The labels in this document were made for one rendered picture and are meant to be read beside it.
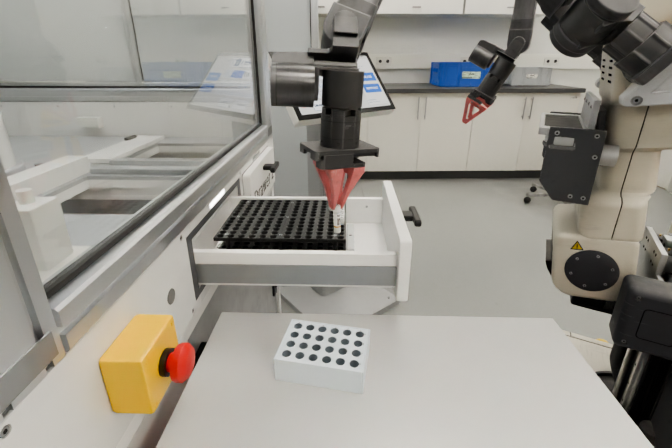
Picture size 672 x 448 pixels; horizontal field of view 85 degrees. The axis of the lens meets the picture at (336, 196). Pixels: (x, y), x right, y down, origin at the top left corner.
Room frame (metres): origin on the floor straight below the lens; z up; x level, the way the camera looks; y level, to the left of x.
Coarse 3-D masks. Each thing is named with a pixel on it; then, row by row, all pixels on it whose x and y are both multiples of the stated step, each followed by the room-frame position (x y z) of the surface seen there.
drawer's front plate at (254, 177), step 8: (264, 152) 1.02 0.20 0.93; (272, 152) 1.08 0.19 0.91; (256, 160) 0.94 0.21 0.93; (264, 160) 0.97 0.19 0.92; (272, 160) 1.07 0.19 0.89; (248, 168) 0.86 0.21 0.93; (256, 168) 0.88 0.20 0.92; (248, 176) 0.81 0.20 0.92; (256, 176) 0.87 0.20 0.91; (264, 176) 0.96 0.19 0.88; (248, 184) 0.81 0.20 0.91; (256, 184) 0.86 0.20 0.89; (272, 184) 1.05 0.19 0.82; (248, 192) 0.81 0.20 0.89; (256, 192) 0.86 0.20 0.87; (264, 192) 0.94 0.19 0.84
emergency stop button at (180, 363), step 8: (184, 344) 0.31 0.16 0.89; (176, 352) 0.30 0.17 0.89; (184, 352) 0.31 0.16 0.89; (192, 352) 0.32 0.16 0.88; (168, 360) 0.30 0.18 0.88; (176, 360) 0.30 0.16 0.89; (184, 360) 0.30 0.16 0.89; (192, 360) 0.31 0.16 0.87; (168, 368) 0.30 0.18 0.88; (176, 368) 0.29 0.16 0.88; (184, 368) 0.30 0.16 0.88; (192, 368) 0.31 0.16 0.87; (176, 376) 0.29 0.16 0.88; (184, 376) 0.29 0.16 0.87
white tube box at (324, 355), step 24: (288, 336) 0.44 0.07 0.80; (312, 336) 0.44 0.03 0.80; (336, 336) 0.44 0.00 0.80; (360, 336) 0.45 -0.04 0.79; (288, 360) 0.39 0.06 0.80; (312, 360) 0.40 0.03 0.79; (336, 360) 0.39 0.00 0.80; (360, 360) 0.39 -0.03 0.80; (312, 384) 0.38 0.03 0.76; (336, 384) 0.38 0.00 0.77; (360, 384) 0.37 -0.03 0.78
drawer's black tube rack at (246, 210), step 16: (240, 208) 0.68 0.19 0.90; (256, 208) 0.68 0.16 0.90; (272, 208) 0.68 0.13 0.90; (288, 208) 0.68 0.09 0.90; (304, 208) 0.68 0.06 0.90; (320, 208) 0.68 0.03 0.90; (224, 224) 0.60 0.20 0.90; (240, 224) 0.61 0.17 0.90; (256, 224) 0.61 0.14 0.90; (272, 224) 0.60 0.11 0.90; (288, 224) 0.60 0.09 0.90; (304, 224) 0.60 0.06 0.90; (320, 224) 0.60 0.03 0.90; (224, 240) 0.55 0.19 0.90; (240, 240) 0.55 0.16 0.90; (256, 240) 0.55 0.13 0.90; (272, 240) 0.55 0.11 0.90; (288, 240) 0.55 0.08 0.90; (304, 240) 0.55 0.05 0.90; (320, 240) 0.55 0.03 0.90
